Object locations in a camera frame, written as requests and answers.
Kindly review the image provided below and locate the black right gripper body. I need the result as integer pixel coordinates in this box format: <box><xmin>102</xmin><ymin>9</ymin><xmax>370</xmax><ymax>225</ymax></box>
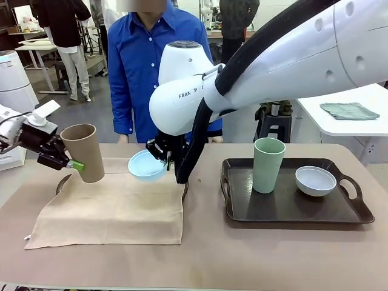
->
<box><xmin>144</xmin><ymin>130</ymin><xmax>186</xmax><ymax>163</ymax></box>

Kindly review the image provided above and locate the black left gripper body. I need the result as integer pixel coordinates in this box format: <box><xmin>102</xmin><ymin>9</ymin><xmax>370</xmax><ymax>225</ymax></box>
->
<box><xmin>19</xmin><ymin>121</ymin><xmax>68</xmax><ymax>158</ymax></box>

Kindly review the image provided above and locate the light blue bowl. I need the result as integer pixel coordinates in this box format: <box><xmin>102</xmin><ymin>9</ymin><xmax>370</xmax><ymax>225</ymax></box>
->
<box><xmin>127</xmin><ymin>149</ymin><xmax>168</xmax><ymax>184</ymax></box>

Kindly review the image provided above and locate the tan brown tall cup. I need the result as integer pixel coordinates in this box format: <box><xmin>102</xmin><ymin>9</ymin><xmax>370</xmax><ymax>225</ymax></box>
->
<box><xmin>59</xmin><ymin>123</ymin><xmax>106</xmax><ymax>184</ymax></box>

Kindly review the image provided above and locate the beige cloth mat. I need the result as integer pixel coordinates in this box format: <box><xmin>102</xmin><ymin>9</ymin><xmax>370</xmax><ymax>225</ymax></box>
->
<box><xmin>24</xmin><ymin>156</ymin><xmax>187</xmax><ymax>250</ymax></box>

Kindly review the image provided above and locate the pale green tall cup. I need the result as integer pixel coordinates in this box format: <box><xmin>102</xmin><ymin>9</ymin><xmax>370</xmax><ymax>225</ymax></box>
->
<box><xmin>253</xmin><ymin>137</ymin><xmax>287</xmax><ymax>195</ymax></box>

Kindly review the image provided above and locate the white grey bowl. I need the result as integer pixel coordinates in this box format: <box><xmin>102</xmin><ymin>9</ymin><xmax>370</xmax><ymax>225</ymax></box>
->
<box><xmin>295</xmin><ymin>165</ymin><xmax>338</xmax><ymax>198</ymax></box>

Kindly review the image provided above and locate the green cloth mat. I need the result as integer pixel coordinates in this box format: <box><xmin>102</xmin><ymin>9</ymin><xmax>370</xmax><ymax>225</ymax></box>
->
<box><xmin>319</xmin><ymin>102</ymin><xmax>381</xmax><ymax>121</ymax></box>

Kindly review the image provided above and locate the dark brown serving tray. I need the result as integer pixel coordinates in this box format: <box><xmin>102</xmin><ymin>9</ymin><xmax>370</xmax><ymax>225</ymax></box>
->
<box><xmin>55</xmin><ymin>173</ymin><xmax>192</xmax><ymax>203</ymax></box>
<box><xmin>221</xmin><ymin>157</ymin><xmax>375</xmax><ymax>226</ymax></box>

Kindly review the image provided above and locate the white air purifier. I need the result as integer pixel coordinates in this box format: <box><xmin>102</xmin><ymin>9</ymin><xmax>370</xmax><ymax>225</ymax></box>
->
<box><xmin>0</xmin><ymin>50</ymin><xmax>40</xmax><ymax>172</ymax></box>

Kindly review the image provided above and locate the person in blue shirt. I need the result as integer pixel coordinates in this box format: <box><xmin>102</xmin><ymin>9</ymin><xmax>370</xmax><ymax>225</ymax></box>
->
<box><xmin>107</xmin><ymin>0</ymin><xmax>224</xmax><ymax>145</ymax></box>

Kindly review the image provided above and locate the white background work table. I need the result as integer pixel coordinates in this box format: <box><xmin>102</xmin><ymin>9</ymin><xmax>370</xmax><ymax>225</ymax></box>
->
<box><xmin>14</xmin><ymin>38</ymin><xmax>71</xmax><ymax>93</ymax></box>

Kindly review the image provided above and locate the person in black top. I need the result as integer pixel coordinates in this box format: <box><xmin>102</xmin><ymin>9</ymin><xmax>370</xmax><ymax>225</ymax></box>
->
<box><xmin>32</xmin><ymin>0</ymin><xmax>92</xmax><ymax>102</ymax></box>

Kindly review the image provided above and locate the black plastic stool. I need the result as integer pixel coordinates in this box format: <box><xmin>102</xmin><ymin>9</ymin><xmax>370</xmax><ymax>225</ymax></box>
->
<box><xmin>253</xmin><ymin>102</ymin><xmax>293</xmax><ymax>144</ymax></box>

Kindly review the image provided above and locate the person in dark jacket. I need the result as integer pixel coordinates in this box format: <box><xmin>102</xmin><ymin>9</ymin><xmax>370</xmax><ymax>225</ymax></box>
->
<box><xmin>218</xmin><ymin>0</ymin><xmax>261</xmax><ymax>66</ymax></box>

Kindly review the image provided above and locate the person in grey top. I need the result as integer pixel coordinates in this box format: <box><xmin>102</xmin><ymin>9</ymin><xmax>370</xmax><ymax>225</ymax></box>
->
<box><xmin>89</xmin><ymin>0</ymin><xmax>109</xmax><ymax>70</ymax></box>

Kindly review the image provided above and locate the person in white coat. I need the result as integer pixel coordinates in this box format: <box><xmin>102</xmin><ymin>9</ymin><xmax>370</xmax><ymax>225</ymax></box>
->
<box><xmin>101</xmin><ymin>0</ymin><xmax>118</xmax><ymax>34</ymax></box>

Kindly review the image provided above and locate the white side table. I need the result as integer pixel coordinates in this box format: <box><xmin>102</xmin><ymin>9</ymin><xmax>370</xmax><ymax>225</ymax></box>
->
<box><xmin>295</xmin><ymin>82</ymin><xmax>388</xmax><ymax>167</ymax></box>

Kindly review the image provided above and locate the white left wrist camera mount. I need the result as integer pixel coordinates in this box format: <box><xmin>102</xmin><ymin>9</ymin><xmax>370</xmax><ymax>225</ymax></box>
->
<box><xmin>28</xmin><ymin>99</ymin><xmax>62</xmax><ymax>127</ymax></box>

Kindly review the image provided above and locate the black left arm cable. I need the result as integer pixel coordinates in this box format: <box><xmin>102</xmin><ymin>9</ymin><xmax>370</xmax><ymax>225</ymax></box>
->
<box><xmin>0</xmin><ymin>111</ymin><xmax>33</xmax><ymax>127</ymax></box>

